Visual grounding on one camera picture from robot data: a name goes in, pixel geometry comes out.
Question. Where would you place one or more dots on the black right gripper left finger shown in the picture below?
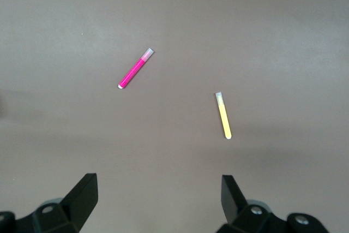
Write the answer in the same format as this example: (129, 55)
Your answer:
(79, 203)

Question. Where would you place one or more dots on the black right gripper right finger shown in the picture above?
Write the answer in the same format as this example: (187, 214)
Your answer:
(233, 203)

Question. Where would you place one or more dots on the yellow liquid test tube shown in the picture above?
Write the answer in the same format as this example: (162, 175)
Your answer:
(224, 117)

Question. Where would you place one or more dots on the pink highlighter pen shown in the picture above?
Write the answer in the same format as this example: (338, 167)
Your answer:
(134, 70)

